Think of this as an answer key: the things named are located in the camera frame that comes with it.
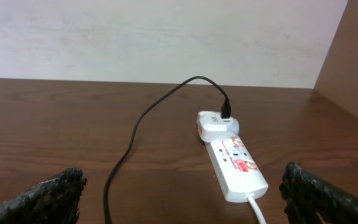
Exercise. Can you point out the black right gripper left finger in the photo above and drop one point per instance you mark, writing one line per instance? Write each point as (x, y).
(52, 201)

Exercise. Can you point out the brown cardboard side panel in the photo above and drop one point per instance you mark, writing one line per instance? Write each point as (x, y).
(338, 78)

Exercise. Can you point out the white USB charger adapter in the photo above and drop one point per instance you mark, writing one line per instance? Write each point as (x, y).
(212, 126)

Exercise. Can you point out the white power strip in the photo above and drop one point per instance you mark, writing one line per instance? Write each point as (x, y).
(237, 173)

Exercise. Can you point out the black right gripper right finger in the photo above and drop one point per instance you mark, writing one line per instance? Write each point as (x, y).
(311, 199)

